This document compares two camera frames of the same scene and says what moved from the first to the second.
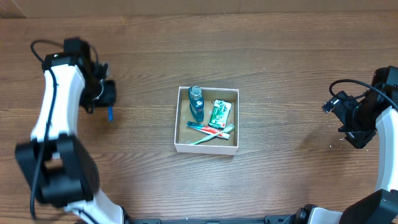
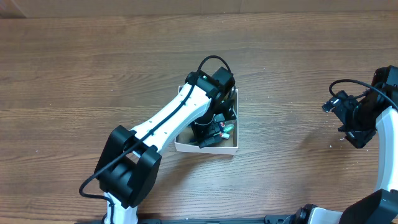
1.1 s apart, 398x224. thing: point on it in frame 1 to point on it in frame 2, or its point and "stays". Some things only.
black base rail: [277, 219] stays
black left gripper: [107, 93] to [208, 134]
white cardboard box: [184, 135] stays
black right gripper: [347, 116] stays
